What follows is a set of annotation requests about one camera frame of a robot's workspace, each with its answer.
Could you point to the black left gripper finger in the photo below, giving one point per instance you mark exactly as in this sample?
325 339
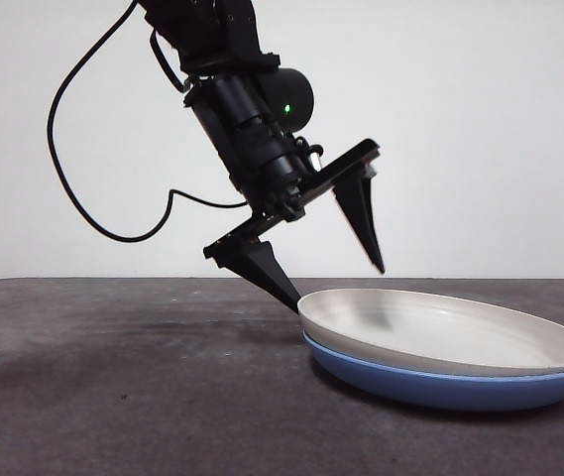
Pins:
257 268
361 223

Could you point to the white round plate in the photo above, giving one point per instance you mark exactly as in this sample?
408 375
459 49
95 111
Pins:
460 342

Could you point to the blue round plate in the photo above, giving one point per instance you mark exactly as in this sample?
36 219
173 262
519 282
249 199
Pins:
410 389

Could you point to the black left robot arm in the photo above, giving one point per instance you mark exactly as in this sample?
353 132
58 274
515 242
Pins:
222 44

